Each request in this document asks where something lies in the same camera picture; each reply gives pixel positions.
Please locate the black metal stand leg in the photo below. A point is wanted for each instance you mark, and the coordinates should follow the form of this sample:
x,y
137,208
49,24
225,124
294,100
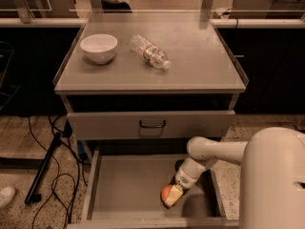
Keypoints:
x,y
30,197

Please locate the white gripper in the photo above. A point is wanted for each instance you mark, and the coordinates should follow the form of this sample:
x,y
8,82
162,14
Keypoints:
x,y
185,178

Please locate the orange fruit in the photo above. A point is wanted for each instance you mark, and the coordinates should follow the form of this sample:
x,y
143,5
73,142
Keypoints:
x,y
165,192

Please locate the closed top drawer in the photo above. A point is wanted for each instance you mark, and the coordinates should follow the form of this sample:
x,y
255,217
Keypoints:
x,y
135,125

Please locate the white ceramic bowl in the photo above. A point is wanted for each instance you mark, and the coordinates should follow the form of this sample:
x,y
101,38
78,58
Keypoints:
x,y
99,48

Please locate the open middle drawer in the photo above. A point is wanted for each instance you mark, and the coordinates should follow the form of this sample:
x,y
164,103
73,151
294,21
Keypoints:
x,y
124,193

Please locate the clear plastic water bottle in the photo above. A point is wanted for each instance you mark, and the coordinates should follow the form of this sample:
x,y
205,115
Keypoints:
x,y
152,54

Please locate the grey metal drawer cabinet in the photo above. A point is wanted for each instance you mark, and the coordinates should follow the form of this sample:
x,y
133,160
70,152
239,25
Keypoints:
x,y
204,76

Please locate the black drawer handle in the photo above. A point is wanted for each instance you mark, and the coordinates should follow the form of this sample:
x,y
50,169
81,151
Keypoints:
x,y
152,126

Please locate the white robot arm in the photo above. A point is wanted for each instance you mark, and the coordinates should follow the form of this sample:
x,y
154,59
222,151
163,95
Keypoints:
x,y
272,178

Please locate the white shoe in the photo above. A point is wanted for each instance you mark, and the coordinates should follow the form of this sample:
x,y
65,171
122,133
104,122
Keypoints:
x,y
6,196

